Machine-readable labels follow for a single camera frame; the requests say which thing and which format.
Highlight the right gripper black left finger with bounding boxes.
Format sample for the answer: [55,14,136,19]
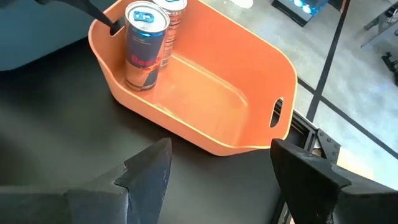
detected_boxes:
[67,138,173,224]

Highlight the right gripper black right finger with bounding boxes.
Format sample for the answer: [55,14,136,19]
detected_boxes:
[269,138,398,224]

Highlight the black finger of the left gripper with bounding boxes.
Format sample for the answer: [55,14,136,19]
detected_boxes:
[35,0,114,28]

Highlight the blue silver energy drink can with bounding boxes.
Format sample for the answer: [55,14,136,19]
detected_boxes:
[152,0,188,68]
[124,1,171,92]

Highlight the orange plastic bin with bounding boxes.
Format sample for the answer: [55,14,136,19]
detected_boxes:
[88,0,299,157]

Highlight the white round floor device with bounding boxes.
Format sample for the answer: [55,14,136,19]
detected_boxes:
[228,0,255,9]

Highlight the black box blue lights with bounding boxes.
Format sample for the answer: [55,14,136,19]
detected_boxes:
[271,0,331,28]

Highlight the grey metal stand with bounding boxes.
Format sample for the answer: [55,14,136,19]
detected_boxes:
[360,1,398,48]

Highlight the black corner bracket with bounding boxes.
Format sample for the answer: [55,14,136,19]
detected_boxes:
[315,128,342,165]

